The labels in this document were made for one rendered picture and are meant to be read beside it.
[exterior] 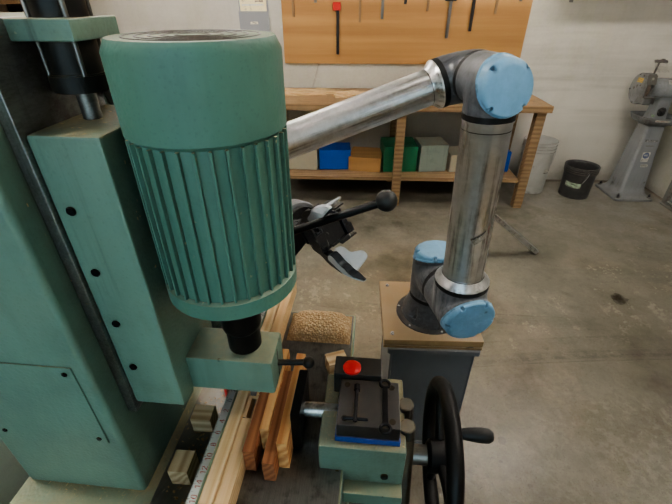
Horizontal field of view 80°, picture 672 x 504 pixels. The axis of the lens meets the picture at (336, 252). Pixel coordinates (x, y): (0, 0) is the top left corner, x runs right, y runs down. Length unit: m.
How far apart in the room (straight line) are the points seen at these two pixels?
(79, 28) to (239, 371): 0.47
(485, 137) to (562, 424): 1.44
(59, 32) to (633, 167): 4.25
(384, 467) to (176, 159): 0.54
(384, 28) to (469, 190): 2.90
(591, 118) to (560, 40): 0.78
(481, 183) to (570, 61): 3.30
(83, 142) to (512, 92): 0.76
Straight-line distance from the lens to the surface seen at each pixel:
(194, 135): 0.41
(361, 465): 0.71
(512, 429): 1.98
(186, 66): 0.39
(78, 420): 0.75
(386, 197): 0.62
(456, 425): 0.73
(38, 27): 0.51
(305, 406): 0.71
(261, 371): 0.65
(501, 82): 0.92
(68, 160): 0.50
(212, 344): 0.68
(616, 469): 2.06
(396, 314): 1.45
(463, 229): 1.05
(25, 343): 0.66
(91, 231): 0.54
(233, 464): 0.70
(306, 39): 3.82
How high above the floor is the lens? 1.54
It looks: 33 degrees down
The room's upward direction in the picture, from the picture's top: straight up
